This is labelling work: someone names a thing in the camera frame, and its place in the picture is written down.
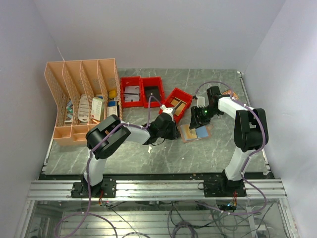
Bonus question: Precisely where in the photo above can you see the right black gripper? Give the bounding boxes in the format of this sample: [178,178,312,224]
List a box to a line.
[189,105,221,129]

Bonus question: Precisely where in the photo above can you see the brown leather card holder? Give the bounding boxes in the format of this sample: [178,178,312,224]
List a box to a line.
[178,124,213,143]

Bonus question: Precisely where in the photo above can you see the gold VIP card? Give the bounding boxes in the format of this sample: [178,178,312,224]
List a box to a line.
[184,129,198,141]

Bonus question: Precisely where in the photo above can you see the gold cards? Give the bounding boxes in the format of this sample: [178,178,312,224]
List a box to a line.
[171,98,186,116]

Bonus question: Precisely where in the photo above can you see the red plastic bin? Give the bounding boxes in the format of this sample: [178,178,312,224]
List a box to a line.
[141,77,165,108]
[164,88,193,123]
[120,76,144,108]

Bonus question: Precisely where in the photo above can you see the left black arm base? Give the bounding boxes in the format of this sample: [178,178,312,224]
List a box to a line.
[71,178,116,198]

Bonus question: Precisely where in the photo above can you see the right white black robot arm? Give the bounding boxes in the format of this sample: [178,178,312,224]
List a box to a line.
[189,86,268,197]

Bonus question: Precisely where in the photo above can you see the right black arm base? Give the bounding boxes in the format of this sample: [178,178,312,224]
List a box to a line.
[198,179,247,197]

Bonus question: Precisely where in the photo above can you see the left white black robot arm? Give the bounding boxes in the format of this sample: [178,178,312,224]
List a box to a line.
[82,108,180,197]

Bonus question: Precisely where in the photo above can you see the white black cards stack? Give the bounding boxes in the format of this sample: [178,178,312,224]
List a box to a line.
[123,85,140,103]

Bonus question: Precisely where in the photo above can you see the orange spiral notepad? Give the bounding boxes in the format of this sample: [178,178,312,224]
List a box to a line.
[221,90,239,101]

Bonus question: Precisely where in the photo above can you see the yellow round object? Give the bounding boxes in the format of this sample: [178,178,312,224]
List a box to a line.
[108,90,117,100]

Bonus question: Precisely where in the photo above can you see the white green box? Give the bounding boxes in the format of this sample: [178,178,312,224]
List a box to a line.
[91,97,105,121]

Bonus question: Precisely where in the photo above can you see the white oval package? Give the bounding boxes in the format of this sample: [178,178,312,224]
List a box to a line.
[77,94,90,123]

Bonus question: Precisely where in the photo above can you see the pink mesh desk organizer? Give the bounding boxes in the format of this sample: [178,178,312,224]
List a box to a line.
[45,59,123,146]

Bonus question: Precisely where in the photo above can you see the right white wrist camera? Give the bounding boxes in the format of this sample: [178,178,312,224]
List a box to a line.
[196,96,206,108]

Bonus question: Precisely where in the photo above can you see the aluminium frame rails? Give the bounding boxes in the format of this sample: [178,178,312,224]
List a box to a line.
[15,175,299,238]

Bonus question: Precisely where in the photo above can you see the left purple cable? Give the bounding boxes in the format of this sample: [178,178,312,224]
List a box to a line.
[53,95,163,238]

